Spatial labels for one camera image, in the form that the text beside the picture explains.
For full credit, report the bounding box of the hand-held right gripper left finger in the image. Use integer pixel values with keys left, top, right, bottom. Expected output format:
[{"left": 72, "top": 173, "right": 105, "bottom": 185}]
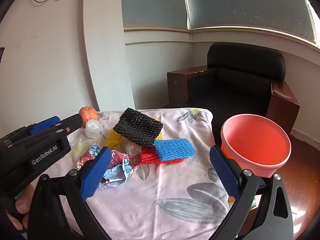
[{"left": 27, "top": 146, "right": 113, "bottom": 240}]

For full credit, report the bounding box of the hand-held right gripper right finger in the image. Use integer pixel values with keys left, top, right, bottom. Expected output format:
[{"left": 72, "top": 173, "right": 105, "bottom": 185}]
[{"left": 209, "top": 145, "right": 293, "bottom": 240}]

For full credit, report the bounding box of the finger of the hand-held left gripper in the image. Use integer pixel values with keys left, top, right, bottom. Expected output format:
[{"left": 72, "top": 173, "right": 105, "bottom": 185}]
[
  {"left": 29, "top": 116, "right": 62, "bottom": 135},
  {"left": 53, "top": 113, "right": 83, "bottom": 137}
]

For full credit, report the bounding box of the floral patterned wrapper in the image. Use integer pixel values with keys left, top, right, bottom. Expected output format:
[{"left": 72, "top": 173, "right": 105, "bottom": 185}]
[{"left": 76, "top": 143, "right": 141, "bottom": 189}]

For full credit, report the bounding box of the pink plastic bucket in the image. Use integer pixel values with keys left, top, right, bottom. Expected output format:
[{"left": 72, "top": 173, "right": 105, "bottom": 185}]
[{"left": 221, "top": 114, "right": 292, "bottom": 178}]

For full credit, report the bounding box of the red foam net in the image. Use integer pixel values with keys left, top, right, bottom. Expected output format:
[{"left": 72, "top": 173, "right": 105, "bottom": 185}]
[{"left": 140, "top": 146, "right": 184, "bottom": 165}]

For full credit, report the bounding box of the black foam net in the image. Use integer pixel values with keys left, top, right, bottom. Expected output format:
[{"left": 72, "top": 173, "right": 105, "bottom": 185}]
[{"left": 113, "top": 107, "right": 164, "bottom": 148}]

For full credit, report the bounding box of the person's left hand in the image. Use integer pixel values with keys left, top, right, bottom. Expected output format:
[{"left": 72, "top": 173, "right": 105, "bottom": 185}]
[{"left": 5, "top": 186, "right": 36, "bottom": 230}]

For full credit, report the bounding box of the apple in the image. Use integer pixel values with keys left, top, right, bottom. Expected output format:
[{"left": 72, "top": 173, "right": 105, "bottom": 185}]
[{"left": 79, "top": 106, "right": 98, "bottom": 123}]

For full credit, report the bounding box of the crumpled clear plastic ball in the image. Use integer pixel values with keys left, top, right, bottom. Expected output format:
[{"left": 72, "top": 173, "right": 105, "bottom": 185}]
[{"left": 85, "top": 119, "right": 103, "bottom": 138}]

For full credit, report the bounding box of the colourful cardboard box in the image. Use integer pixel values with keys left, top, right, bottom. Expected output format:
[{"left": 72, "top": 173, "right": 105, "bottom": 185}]
[{"left": 227, "top": 196, "right": 258, "bottom": 209}]

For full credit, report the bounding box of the small clear plastic piece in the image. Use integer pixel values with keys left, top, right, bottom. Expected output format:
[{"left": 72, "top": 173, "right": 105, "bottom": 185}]
[{"left": 124, "top": 141, "right": 142, "bottom": 157}]

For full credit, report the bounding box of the blue foam net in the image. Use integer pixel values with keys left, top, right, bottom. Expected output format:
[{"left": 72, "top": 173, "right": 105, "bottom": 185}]
[{"left": 154, "top": 138, "right": 197, "bottom": 162}]

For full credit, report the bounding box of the pink floral bedsheet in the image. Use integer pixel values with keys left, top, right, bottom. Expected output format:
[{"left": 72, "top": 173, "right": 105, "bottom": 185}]
[{"left": 15, "top": 107, "right": 233, "bottom": 240}]

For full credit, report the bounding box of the black leather wooden armchair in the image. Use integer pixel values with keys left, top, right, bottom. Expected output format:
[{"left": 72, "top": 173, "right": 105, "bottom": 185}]
[{"left": 167, "top": 42, "right": 300, "bottom": 145}]

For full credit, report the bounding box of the frosted glass window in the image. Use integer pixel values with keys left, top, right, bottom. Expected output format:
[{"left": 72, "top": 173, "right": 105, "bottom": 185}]
[{"left": 121, "top": 0, "right": 318, "bottom": 48}]

